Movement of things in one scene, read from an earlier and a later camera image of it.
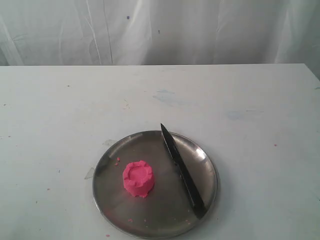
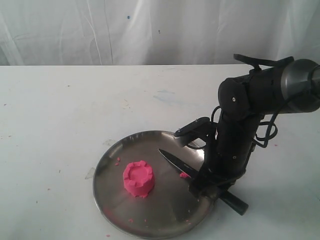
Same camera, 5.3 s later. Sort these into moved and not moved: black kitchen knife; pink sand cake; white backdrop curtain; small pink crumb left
Moved: black kitchen knife
Not moved: white backdrop curtain; pink sand cake; small pink crumb left
